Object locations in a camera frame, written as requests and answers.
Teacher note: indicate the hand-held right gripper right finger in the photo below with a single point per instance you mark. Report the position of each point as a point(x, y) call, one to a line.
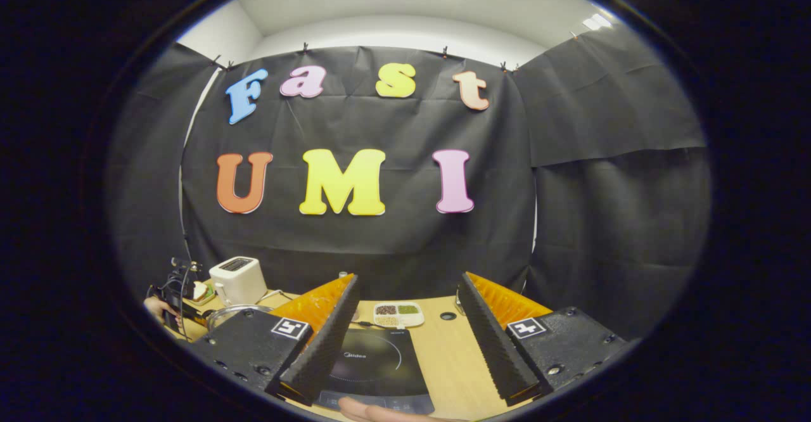
point(494, 346)

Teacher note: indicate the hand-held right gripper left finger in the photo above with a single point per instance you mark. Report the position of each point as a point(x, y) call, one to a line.
point(329, 346)

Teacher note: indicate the black induction cooktop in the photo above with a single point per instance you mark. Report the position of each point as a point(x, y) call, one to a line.
point(377, 371)

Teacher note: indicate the stainless steel pot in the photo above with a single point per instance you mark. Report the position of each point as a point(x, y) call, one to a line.
point(234, 318)

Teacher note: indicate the bread slice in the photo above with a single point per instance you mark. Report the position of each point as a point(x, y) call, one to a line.
point(200, 291)

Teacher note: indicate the green and white plate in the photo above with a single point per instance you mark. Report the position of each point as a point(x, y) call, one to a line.
point(206, 300)

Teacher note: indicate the white toaster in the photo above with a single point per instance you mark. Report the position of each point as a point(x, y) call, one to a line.
point(239, 282)

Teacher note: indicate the white divided dish of beans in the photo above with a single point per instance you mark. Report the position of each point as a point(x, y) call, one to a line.
point(398, 315)

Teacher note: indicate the black backdrop cloth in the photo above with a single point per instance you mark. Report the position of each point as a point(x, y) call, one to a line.
point(380, 232)

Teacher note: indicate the ceiling light panel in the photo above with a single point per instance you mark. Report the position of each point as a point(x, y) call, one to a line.
point(597, 21)

